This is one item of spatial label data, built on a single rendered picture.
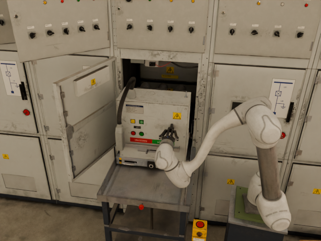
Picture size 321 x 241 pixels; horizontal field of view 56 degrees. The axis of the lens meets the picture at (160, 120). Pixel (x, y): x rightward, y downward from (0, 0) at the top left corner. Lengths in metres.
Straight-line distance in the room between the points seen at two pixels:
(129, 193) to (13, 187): 1.66
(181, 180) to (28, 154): 1.72
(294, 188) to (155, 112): 1.40
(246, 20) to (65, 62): 1.35
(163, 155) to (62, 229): 1.68
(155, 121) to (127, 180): 0.47
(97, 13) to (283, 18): 1.22
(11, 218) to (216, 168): 2.02
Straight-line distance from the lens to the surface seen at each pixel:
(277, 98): 2.36
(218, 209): 2.95
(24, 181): 3.36
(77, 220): 3.19
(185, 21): 2.16
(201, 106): 2.37
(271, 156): 1.66
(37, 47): 2.11
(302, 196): 2.90
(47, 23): 2.11
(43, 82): 2.64
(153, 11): 2.18
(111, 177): 2.24
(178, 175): 1.79
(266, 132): 1.49
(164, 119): 2.07
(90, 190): 3.08
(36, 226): 3.24
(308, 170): 2.74
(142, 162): 2.28
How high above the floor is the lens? 2.25
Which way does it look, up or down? 29 degrees down
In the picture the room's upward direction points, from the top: 1 degrees clockwise
